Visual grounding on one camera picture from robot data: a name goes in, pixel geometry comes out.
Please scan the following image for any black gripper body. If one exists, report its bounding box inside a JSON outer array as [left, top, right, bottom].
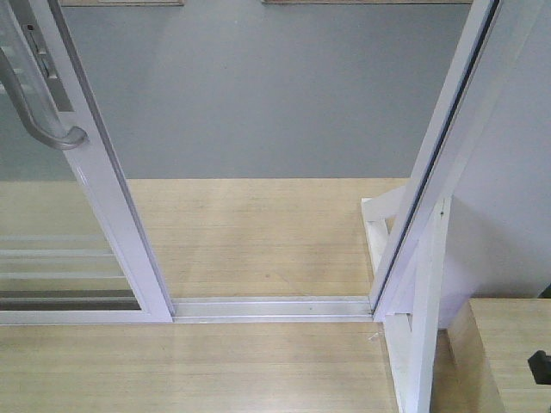
[[528, 350, 551, 385]]

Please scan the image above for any white framed sliding glass door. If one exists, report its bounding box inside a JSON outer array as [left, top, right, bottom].
[[1, 1, 173, 325]]

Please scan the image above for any grey door handle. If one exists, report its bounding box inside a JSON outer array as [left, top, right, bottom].
[[1, 50, 88, 151]]

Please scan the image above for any metal floor door track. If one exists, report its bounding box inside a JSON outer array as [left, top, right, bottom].
[[172, 296, 373, 324]]

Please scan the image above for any light wooden box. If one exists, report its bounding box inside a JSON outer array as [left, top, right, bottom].
[[448, 299, 550, 412]]

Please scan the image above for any light wooden base platform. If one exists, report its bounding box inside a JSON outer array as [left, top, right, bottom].
[[1, 178, 404, 412]]

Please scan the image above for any white door frame post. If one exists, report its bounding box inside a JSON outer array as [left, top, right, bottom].
[[362, 1, 501, 412]]

